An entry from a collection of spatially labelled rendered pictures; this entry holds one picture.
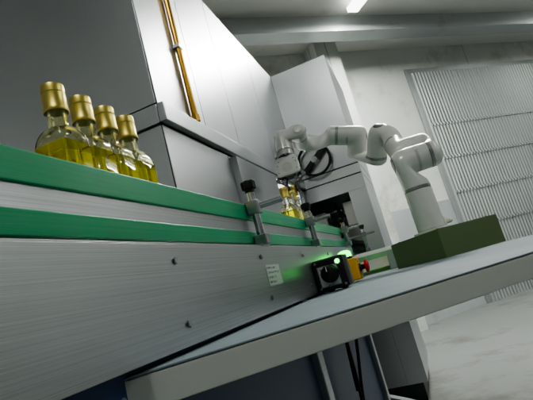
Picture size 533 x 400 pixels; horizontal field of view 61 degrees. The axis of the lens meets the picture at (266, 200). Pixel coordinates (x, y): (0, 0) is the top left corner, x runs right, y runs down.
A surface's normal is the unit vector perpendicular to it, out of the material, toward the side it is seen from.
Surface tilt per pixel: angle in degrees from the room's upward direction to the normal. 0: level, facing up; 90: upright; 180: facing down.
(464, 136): 90
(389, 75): 90
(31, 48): 90
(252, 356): 90
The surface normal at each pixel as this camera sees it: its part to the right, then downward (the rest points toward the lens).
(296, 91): -0.33, -0.11
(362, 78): 0.33, -0.27
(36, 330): 0.91, -0.31
